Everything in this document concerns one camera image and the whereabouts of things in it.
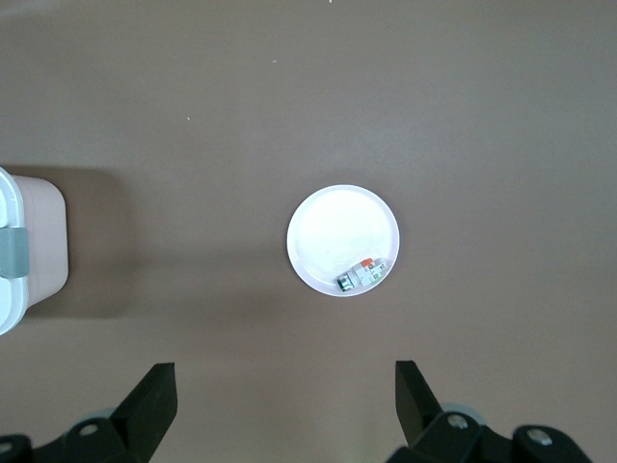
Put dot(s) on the pale pink round plate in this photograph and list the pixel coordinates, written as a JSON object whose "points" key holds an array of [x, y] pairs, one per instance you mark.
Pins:
{"points": [[337, 231]]}

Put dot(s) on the white switch with green button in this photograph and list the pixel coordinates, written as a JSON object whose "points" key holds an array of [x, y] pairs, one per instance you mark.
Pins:
{"points": [[361, 277]]}

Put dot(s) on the white lidded storage box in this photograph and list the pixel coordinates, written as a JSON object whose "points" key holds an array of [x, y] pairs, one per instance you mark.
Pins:
{"points": [[43, 241]]}

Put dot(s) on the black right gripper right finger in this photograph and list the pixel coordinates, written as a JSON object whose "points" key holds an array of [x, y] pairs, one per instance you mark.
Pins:
{"points": [[417, 405]]}

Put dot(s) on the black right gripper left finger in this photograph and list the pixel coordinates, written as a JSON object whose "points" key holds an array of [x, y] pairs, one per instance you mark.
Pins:
{"points": [[149, 405]]}

